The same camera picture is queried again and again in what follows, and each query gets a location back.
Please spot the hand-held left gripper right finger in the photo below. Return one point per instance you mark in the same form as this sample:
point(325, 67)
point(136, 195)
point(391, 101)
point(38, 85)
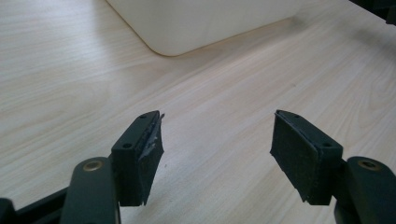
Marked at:
point(299, 161)

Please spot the white plastic container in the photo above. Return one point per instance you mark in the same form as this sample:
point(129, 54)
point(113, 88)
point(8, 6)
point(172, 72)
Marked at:
point(202, 25)

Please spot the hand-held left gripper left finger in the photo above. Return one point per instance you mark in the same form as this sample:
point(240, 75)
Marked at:
point(134, 165)

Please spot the dark object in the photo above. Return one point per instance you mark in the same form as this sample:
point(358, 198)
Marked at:
point(381, 9)

